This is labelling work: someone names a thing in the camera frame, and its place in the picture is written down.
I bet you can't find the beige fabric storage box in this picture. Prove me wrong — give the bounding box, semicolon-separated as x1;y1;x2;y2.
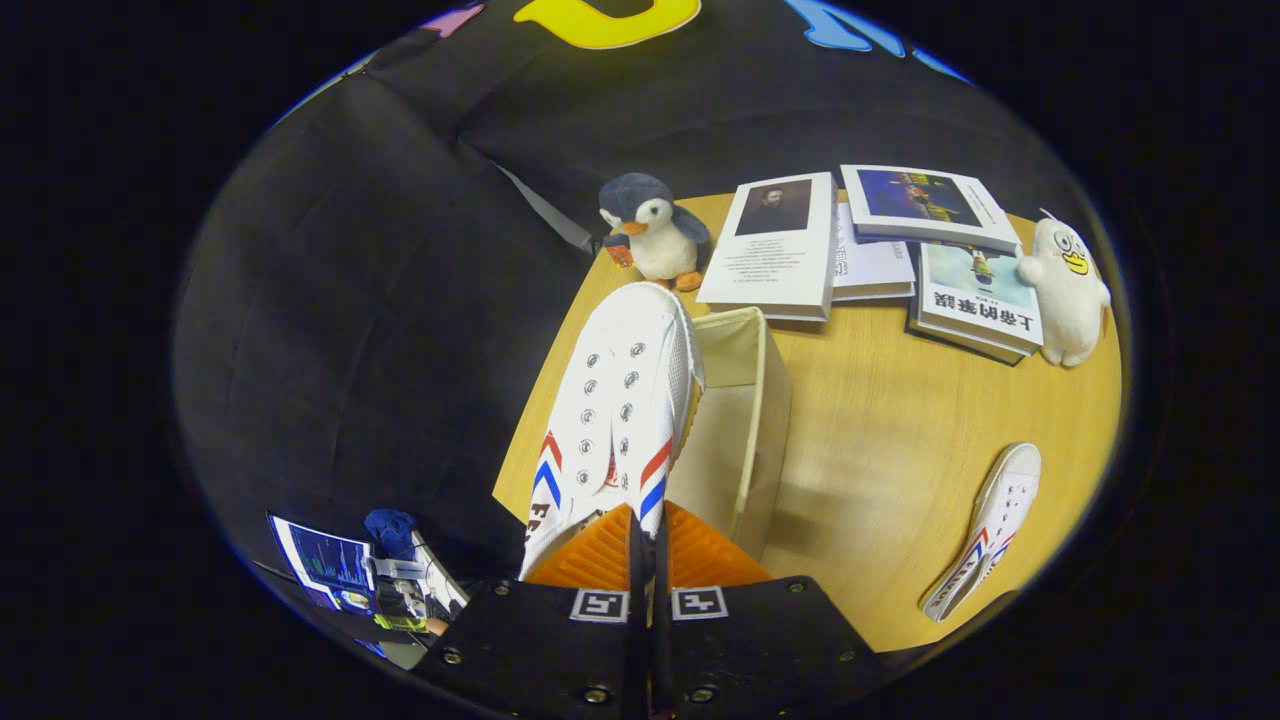
665;306;794;561

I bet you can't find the white book with portrait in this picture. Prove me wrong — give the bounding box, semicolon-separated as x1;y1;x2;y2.
696;171;839;323

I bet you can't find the white duck plush toy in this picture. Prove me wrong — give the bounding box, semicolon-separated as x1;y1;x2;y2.
1017;208;1113;369

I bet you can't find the plain white book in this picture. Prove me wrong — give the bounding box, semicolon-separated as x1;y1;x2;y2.
832;200;917;303

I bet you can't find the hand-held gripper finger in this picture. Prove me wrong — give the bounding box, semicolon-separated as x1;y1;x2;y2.
413;503;646;720
648;500;886;720

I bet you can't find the white striped canvas shoe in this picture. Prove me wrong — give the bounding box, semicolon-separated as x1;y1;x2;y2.
920;443;1043;624
518;282;707;581

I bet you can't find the blue display screen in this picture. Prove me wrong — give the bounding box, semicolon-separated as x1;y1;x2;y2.
266;513;379;613

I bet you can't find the penguin plush toy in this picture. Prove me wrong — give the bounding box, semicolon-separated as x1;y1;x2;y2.
598;172;713;293

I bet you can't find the blue cloth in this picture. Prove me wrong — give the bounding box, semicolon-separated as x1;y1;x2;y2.
363;508;419;561

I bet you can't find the black backdrop cloth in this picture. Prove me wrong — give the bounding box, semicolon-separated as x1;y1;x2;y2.
175;0;1081;601

